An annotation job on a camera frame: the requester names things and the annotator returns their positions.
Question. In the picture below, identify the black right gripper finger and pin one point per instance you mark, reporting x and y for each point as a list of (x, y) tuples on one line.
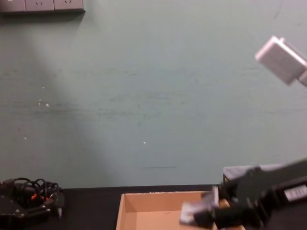
[(229, 191), (230, 216)]

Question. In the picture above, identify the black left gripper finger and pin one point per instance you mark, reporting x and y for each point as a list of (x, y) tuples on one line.
[(38, 212)]

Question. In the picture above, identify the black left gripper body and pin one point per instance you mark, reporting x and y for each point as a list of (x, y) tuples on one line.
[(9, 215)]

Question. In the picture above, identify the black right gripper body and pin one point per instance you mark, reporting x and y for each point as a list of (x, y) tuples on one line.
[(271, 187)]

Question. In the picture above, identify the silver tape roll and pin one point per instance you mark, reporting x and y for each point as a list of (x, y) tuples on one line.
[(189, 213)]

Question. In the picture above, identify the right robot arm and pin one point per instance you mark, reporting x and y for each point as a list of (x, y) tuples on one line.
[(279, 60)]

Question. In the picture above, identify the black table cloth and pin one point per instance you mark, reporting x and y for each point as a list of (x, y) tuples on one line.
[(91, 208)]

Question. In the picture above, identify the brown cardboard tray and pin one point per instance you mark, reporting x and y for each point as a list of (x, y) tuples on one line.
[(148, 206)]

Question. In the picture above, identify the grey wall socket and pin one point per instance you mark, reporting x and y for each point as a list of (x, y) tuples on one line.
[(69, 4), (12, 5), (39, 4)]

